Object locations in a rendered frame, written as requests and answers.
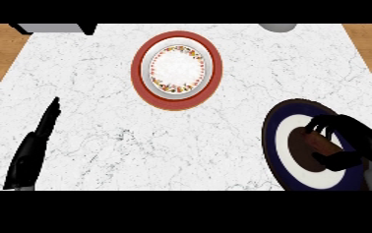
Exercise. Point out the blue and white plate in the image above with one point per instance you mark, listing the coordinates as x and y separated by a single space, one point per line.
296 164

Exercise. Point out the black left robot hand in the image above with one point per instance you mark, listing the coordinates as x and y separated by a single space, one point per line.
30 158

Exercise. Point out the grey round object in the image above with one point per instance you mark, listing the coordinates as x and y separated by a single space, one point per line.
277 27

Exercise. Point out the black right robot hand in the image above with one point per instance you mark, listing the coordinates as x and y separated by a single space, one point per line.
351 135

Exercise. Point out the white floral rimmed plate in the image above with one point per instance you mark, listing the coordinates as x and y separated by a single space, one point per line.
176 68

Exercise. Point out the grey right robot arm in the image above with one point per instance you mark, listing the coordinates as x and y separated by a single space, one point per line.
368 178

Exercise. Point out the grey and black appliance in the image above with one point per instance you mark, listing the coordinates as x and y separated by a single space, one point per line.
54 28

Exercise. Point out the brown sweet potato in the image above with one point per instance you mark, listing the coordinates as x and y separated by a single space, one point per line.
323 143

